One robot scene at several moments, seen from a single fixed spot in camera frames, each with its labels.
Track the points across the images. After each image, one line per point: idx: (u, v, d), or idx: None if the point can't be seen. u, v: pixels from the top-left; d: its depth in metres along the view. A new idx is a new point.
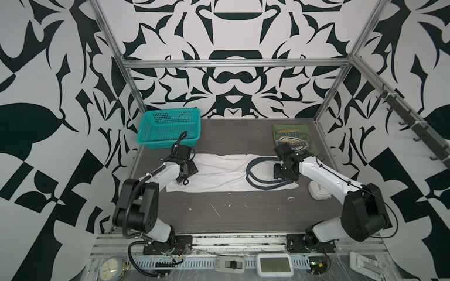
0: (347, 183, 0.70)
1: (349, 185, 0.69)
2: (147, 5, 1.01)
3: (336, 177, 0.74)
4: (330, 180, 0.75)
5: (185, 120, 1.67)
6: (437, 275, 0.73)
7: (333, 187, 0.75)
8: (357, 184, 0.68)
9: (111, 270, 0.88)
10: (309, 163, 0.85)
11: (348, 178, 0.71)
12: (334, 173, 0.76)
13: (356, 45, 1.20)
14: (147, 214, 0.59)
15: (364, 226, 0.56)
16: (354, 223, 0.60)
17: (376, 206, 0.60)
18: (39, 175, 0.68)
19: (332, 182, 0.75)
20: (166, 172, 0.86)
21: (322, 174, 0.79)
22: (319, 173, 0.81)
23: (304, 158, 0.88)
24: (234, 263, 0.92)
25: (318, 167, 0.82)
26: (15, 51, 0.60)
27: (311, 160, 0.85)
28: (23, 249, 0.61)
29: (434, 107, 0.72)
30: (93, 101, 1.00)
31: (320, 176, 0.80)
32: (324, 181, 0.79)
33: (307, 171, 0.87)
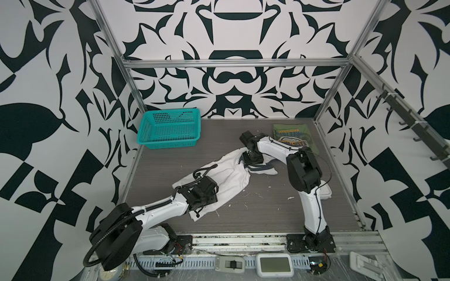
0: (289, 149, 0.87)
1: (290, 150, 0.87)
2: (147, 5, 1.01)
3: (281, 146, 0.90)
4: (278, 148, 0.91)
5: (185, 120, 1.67)
6: (437, 275, 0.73)
7: (280, 155, 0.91)
8: (296, 148, 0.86)
9: (112, 270, 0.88)
10: (262, 140, 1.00)
11: (289, 145, 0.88)
12: (280, 143, 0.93)
13: (356, 45, 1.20)
14: (113, 252, 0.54)
15: (303, 178, 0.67)
16: (296, 180, 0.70)
17: (310, 163, 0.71)
18: (39, 175, 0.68)
19: (279, 150, 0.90)
20: (167, 209, 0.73)
21: (272, 146, 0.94)
22: (270, 146, 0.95)
23: (260, 139, 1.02)
24: (234, 263, 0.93)
25: (270, 141, 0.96)
26: (16, 50, 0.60)
27: (264, 139, 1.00)
28: (23, 249, 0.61)
29: (434, 106, 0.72)
30: (93, 101, 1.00)
31: (272, 149, 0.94)
32: (273, 152, 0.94)
33: (263, 148, 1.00)
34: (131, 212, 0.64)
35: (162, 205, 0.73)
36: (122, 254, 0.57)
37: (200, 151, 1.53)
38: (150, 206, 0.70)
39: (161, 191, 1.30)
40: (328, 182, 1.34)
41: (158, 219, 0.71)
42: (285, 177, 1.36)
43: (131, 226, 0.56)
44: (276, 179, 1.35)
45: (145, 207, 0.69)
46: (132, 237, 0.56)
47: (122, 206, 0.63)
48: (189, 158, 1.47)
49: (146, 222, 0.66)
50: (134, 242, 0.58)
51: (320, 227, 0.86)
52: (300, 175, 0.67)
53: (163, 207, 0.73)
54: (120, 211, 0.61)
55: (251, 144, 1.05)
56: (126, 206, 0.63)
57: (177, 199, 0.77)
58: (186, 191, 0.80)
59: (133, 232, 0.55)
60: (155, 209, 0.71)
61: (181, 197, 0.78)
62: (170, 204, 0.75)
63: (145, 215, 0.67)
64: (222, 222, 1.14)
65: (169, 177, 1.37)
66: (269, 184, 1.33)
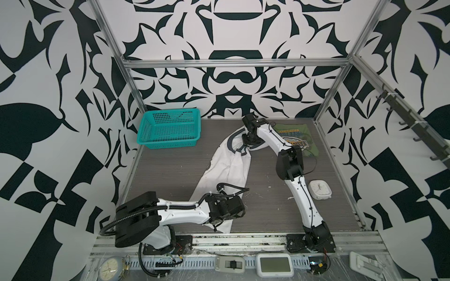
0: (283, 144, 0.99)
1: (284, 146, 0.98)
2: (147, 5, 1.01)
3: (277, 139, 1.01)
4: (274, 141, 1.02)
5: (185, 120, 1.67)
6: (437, 275, 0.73)
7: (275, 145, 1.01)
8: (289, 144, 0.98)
9: (111, 270, 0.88)
10: (263, 128, 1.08)
11: (284, 140, 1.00)
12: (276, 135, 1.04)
13: (356, 45, 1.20)
14: (127, 234, 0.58)
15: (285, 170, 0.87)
16: (281, 168, 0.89)
17: (296, 158, 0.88)
18: (39, 175, 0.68)
19: (275, 143, 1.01)
20: (188, 215, 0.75)
21: (270, 136, 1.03)
22: (268, 136, 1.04)
23: (261, 125, 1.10)
24: (234, 263, 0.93)
25: (269, 131, 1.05)
26: (15, 51, 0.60)
27: (264, 126, 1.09)
28: (23, 249, 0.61)
29: (435, 107, 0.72)
30: (93, 101, 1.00)
31: (270, 139, 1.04)
32: (270, 142, 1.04)
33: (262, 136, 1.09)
34: (156, 204, 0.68)
35: (185, 209, 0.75)
36: (134, 240, 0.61)
37: (200, 151, 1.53)
38: (174, 206, 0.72)
39: (161, 191, 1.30)
40: (327, 182, 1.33)
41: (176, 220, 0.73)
42: None
43: (150, 219, 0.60)
44: (276, 179, 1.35)
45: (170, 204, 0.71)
46: (147, 229, 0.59)
47: (151, 195, 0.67)
48: (189, 158, 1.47)
49: (165, 219, 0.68)
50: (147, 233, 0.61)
51: (314, 219, 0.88)
52: (285, 167, 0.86)
53: (186, 211, 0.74)
54: (147, 199, 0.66)
55: (251, 127, 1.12)
56: (154, 198, 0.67)
57: (201, 208, 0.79)
58: (212, 202, 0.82)
59: (149, 226, 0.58)
60: (177, 210, 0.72)
61: (206, 206, 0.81)
62: (194, 210, 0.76)
63: (165, 213, 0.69)
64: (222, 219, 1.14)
65: (169, 177, 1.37)
66: (269, 184, 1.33)
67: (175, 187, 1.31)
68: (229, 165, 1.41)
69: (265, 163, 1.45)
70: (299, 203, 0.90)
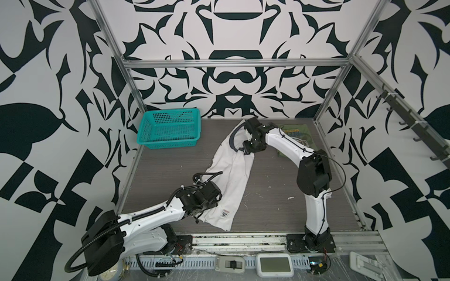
0: (303, 150, 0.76)
1: (304, 152, 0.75)
2: (148, 5, 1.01)
3: (294, 144, 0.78)
4: (289, 148, 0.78)
5: (185, 120, 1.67)
6: (437, 275, 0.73)
7: (290, 152, 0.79)
8: (310, 150, 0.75)
9: (111, 270, 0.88)
10: (273, 133, 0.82)
11: (303, 146, 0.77)
12: (291, 140, 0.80)
13: (356, 45, 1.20)
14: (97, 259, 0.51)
15: (313, 182, 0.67)
16: (307, 184, 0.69)
17: (323, 166, 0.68)
18: (39, 175, 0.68)
19: (290, 150, 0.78)
20: (158, 218, 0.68)
21: (283, 144, 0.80)
22: (280, 142, 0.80)
23: (269, 130, 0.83)
24: (234, 263, 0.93)
25: (280, 136, 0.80)
26: (15, 51, 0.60)
27: (273, 130, 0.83)
28: (23, 249, 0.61)
29: (435, 107, 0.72)
30: (93, 101, 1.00)
31: (284, 146, 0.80)
32: (285, 148, 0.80)
33: (272, 143, 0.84)
34: (118, 220, 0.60)
35: (152, 213, 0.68)
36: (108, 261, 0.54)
37: (200, 151, 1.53)
38: (137, 216, 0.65)
39: (161, 191, 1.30)
40: None
41: (149, 227, 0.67)
42: (285, 177, 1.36)
43: (115, 238, 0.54)
44: (276, 179, 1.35)
45: (132, 216, 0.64)
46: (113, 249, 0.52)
47: (110, 214, 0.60)
48: (189, 158, 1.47)
49: (130, 232, 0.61)
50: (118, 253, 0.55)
51: (321, 228, 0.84)
52: (313, 180, 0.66)
53: (153, 215, 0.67)
54: (106, 219, 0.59)
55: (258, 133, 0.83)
56: (113, 215, 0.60)
57: (173, 205, 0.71)
58: (185, 195, 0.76)
59: (113, 246, 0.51)
60: (143, 218, 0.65)
61: (178, 203, 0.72)
62: (163, 211, 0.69)
63: (131, 225, 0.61)
64: (222, 219, 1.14)
65: (169, 177, 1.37)
66: (269, 184, 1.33)
67: (175, 187, 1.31)
68: (231, 164, 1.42)
69: (265, 163, 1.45)
70: (312, 210, 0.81)
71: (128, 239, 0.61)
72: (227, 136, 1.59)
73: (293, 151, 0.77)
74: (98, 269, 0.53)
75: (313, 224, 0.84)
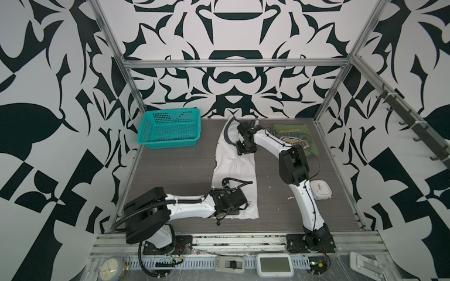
0: (282, 145, 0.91)
1: (284, 147, 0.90)
2: (147, 5, 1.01)
3: (275, 141, 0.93)
4: (274, 144, 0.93)
5: (185, 120, 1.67)
6: (437, 275, 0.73)
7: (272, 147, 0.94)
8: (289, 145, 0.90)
9: (111, 270, 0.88)
10: (259, 133, 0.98)
11: (283, 141, 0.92)
12: (274, 137, 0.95)
13: (356, 45, 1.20)
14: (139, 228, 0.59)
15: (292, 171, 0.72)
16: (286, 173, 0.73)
17: (300, 159, 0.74)
18: (39, 175, 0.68)
19: (275, 146, 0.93)
20: (196, 209, 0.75)
21: (268, 141, 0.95)
22: (265, 140, 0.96)
23: (256, 131, 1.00)
24: (234, 263, 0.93)
25: (266, 136, 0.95)
26: (14, 51, 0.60)
27: (260, 131, 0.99)
28: (22, 249, 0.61)
29: (435, 107, 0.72)
30: (93, 101, 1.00)
31: (269, 144, 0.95)
32: (268, 145, 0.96)
33: (259, 141, 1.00)
34: (164, 198, 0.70)
35: (193, 202, 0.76)
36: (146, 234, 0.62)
37: (200, 151, 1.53)
38: (181, 200, 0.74)
39: None
40: (328, 182, 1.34)
41: (185, 214, 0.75)
42: None
43: (159, 213, 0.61)
44: (276, 179, 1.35)
45: (177, 199, 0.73)
46: (159, 223, 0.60)
47: (159, 191, 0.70)
48: (189, 158, 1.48)
49: (174, 212, 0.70)
50: (157, 228, 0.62)
51: (316, 223, 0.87)
52: (290, 170, 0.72)
53: (193, 205, 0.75)
54: (156, 195, 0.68)
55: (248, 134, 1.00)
56: (163, 192, 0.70)
57: (207, 202, 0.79)
58: (216, 196, 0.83)
59: (160, 219, 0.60)
60: (184, 204, 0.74)
61: (211, 200, 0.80)
62: (199, 204, 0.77)
63: (174, 205, 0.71)
64: (249, 209, 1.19)
65: (169, 177, 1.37)
66: (269, 184, 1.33)
67: (175, 187, 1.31)
68: (237, 158, 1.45)
69: (265, 163, 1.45)
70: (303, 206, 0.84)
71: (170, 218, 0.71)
72: (222, 134, 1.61)
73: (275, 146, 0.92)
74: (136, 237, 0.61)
75: (307, 218, 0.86)
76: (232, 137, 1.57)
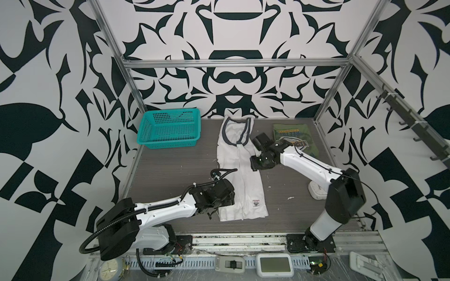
0: (328, 171, 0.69)
1: (330, 173, 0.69)
2: (147, 5, 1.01)
3: (316, 165, 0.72)
4: (311, 168, 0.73)
5: (185, 120, 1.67)
6: (437, 275, 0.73)
7: (310, 173, 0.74)
8: (337, 171, 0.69)
9: (111, 270, 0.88)
10: (288, 152, 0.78)
11: (328, 166, 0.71)
12: (311, 160, 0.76)
13: (356, 45, 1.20)
14: (112, 243, 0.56)
15: (350, 206, 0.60)
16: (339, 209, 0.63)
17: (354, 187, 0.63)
18: (39, 175, 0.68)
19: (313, 171, 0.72)
20: (172, 212, 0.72)
21: (304, 164, 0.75)
22: (299, 163, 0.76)
23: (285, 149, 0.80)
24: (234, 263, 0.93)
25: (299, 156, 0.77)
26: (15, 50, 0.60)
27: (289, 150, 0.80)
28: (23, 249, 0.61)
29: (434, 107, 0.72)
30: (93, 100, 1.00)
31: (303, 167, 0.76)
32: (303, 169, 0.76)
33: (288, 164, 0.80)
34: (134, 208, 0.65)
35: (167, 205, 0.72)
36: (121, 247, 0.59)
37: (200, 151, 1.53)
38: (153, 206, 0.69)
39: (161, 191, 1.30)
40: None
41: (160, 220, 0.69)
42: (285, 177, 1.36)
43: (130, 225, 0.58)
44: (276, 179, 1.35)
45: (148, 206, 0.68)
46: (129, 235, 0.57)
47: (128, 202, 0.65)
48: (189, 158, 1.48)
49: (146, 222, 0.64)
50: (132, 239, 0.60)
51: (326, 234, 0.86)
52: (347, 205, 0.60)
53: (169, 208, 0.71)
54: (123, 206, 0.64)
55: (272, 153, 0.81)
56: (130, 204, 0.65)
57: (186, 201, 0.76)
58: (197, 193, 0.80)
59: (129, 232, 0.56)
60: (158, 210, 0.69)
61: (191, 199, 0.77)
62: (177, 205, 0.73)
63: (145, 215, 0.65)
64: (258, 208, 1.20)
65: (169, 177, 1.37)
66: (269, 184, 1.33)
67: (175, 187, 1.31)
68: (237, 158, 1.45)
69: None
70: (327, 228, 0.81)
71: (143, 229, 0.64)
72: (220, 134, 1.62)
73: (314, 172, 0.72)
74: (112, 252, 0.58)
75: (322, 233, 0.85)
76: (232, 137, 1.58)
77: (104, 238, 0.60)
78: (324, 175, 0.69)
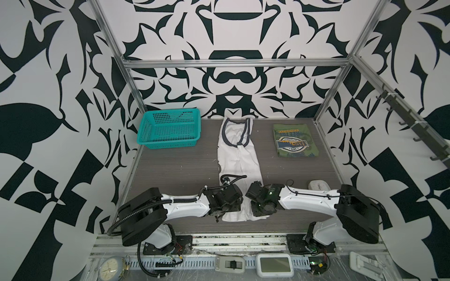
0: (328, 198, 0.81)
1: (331, 199, 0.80)
2: (147, 5, 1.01)
3: (316, 197, 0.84)
4: (312, 201, 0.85)
5: (185, 120, 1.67)
6: (437, 275, 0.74)
7: (315, 207, 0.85)
8: (334, 194, 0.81)
9: (112, 270, 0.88)
10: (284, 195, 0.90)
11: (325, 192, 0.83)
12: (306, 194, 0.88)
13: (356, 45, 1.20)
14: (136, 230, 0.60)
15: (371, 222, 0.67)
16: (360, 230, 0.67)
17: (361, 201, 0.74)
18: (39, 175, 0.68)
19: (315, 203, 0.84)
20: (191, 208, 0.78)
21: (303, 200, 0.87)
22: (298, 201, 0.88)
23: (280, 195, 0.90)
24: (234, 263, 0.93)
25: (295, 195, 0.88)
26: (14, 50, 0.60)
27: (285, 194, 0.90)
28: (23, 248, 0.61)
29: (435, 107, 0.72)
30: (93, 101, 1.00)
31: (302, 202, 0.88)
32: (305, 204, 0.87)
33: (288, 205, 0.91)
34: (160, 198, 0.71)
35: (187, 202, 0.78)
36: (143, 236, 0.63)
37: (200, 151, 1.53)
38: (178, 199, 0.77)
39: (160, 191, 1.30)
40: (328, 182, 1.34)
41: (183, 213, 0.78)
42: (285, 177, 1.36)
43: (156, 213, 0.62)
44: (276, 179, 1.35)
45: (173, 199, 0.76)
46: (155, 222, 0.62)
47: (154, 191, 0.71)
48: (189, 158, 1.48)
49: (171, 212, 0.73)
50: (154, 228, 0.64)
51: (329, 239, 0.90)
52: (363, 225, 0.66)
53: (188, 204, 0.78)
54: (151, 195, 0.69)
55: (272, 203, 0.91)
56: (157, 193, 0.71)
57: (201, 201, 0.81)
58: (210, 195, 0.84)
59: (157, 219, 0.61)
60: (181, 203, 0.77)
61: (205, 199, 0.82)
62: (195, 202, 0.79)
63: (170, 206, 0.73)
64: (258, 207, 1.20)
65: (169, 176, 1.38)
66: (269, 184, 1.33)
67: (175, 187, 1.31)
68: (237, 158, 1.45)
69: (265, 163, 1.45)
70: (330, 235, 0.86)
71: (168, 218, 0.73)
72: (220, 134, 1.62)
73: (317, 204, 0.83)
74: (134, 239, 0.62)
75: (324, 237, 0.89)
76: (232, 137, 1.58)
77: (128, 225, 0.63)
78: (328, 205, 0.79)
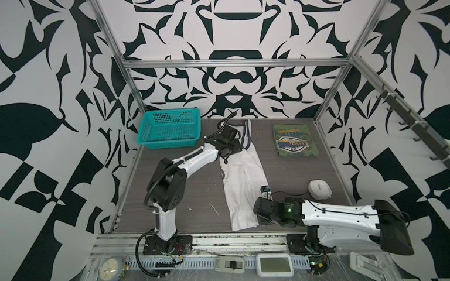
0: (365, 216, 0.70)
1: (368, 218, 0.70)
2: (147, 5, 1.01)
3: (351, 216, 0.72)
4: (347, 221, 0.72)
5: (185, 120, 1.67)
6: (437, 275, 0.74)
7: (348, 226, 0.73)
8: (372, 212, 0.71)
9: (112, 270, 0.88)
10: (309, 213, 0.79)
11: (362, 211, 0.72)
12: (336, 211, 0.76)
13: (356, 45, 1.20)
14: (169, 195, 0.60)
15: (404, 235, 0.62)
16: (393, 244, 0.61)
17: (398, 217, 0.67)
18: (40, 175, 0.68)
19: (351, 223, 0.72)
20: (202, 158, 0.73)
21: (334, 219, 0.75)
22: (327, 220, 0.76)
23: (304, 213, 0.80)
24: (234, 263, 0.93)
25: (323, 213, 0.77)
26: (15, 51, 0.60)
27: (309, 211, 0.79)
28: (23, 249, 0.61)
29: (435, 106, 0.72)
30: (93, 101, 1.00)
31: (332, 222, 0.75)
32: (337, 223, 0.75)
33: (312, 223, 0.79)
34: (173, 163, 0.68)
35: (195, 153, 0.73)
36: (176, 198, 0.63)
37: None
38: (187, 156, 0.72)
39: None
40: (328, 182, 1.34)
41: (198, 166, 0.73)
42: (285, 177, 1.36)
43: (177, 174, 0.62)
44: (275, 178, 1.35)
45: (184, 157, 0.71)
46: (180, 182, 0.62)
47: (166, 161, 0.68)
48: None
49: (188, 169, 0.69)
50: (183, 186, 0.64)
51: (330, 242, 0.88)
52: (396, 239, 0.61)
53: (198, 155, 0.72)
54: (163, 164, 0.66)
55: (292, 222, 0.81)
56: (169, 160, 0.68)
57: (208, 147, 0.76)
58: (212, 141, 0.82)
59: (180, 178, 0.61)
60: (192, 158, 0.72)
61: (211, 145, 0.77)
62: (203, 152, 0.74)
63: (186, 163, 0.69)
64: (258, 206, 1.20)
65: None
66: (269, 183, 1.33)
67: None
68: (238, 159, 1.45)
69: (265, 163, 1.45)
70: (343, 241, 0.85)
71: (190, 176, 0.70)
72: None
73: (354, 225, 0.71)
74: (171, 204, 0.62)
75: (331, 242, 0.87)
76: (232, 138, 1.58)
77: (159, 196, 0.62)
78: (368, 226, 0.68)
